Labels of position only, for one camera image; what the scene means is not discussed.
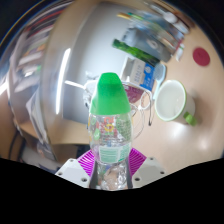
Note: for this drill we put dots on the tall green bottle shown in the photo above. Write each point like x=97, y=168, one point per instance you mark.
x=133, y=51

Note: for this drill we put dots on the blue and white carton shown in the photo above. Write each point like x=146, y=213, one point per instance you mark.
x=140, y=73

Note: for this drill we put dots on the pink carton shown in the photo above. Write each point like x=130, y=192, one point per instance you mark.
x=134, y=94

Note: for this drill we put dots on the flat round red coaster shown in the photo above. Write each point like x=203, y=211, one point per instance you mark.
x=201, y=56

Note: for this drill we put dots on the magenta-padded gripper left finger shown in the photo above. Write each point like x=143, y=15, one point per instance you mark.
x=71, y=171

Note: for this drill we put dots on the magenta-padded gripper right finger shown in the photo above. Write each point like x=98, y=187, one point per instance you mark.
x=150, y=168

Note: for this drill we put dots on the light blue hairbrush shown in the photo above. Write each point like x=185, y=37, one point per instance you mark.
x=160, y=75

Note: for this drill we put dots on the grey shaker bottle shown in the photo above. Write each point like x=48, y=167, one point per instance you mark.
x=150, y=43

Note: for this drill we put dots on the clear bottle with green cap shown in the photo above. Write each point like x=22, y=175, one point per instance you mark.
x=110, y=96

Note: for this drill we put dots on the white LED light bar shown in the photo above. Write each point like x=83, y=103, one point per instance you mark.
x=62, y=80

